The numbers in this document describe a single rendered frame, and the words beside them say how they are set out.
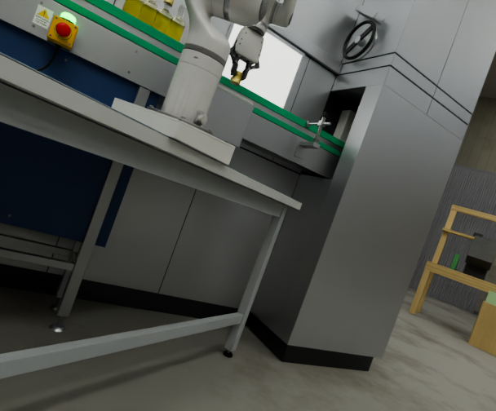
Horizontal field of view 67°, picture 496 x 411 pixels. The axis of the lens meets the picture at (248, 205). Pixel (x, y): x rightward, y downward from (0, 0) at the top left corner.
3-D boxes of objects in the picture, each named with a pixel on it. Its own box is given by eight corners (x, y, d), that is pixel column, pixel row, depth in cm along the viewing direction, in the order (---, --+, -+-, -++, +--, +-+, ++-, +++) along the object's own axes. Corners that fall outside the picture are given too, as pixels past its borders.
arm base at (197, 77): (224, 142, 106) (248, 80, 104) (182, 121, 89) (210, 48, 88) (178, 125, 115) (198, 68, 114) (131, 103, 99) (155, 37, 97)
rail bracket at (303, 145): (298, 158, 182) (315, 115, 182) (321, 161, 167) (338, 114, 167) (291, 155, 179) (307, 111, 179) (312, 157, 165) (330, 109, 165)
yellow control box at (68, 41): (69, 53, 119) (77, 32, 119) (71, 49, 113) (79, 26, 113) (46, 42, 116) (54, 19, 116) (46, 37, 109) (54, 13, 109)
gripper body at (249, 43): (260, 39, 141) (250, 67, 142) (238, 25, 137) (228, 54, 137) (270, 35, 135) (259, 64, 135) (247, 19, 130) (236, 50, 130)
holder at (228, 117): (210, 144, 157) (223, 110, 157) (239, 147, 133) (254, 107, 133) (173, 128, 149) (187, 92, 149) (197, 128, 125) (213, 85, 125)
